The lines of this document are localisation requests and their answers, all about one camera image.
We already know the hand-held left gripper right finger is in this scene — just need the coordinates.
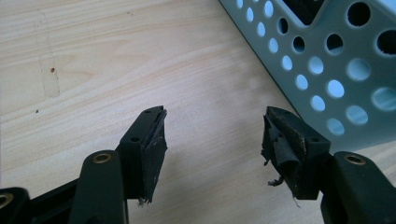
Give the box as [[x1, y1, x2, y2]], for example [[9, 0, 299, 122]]
[[261, 105, 332, 201]]

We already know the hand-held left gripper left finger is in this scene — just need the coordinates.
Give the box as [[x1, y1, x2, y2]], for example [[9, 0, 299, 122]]
[[115, 105, 169, 206]]

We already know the light blue perforated plastic basket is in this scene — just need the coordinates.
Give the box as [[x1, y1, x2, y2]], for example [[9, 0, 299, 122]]
[[218, 0, 396, 154]]

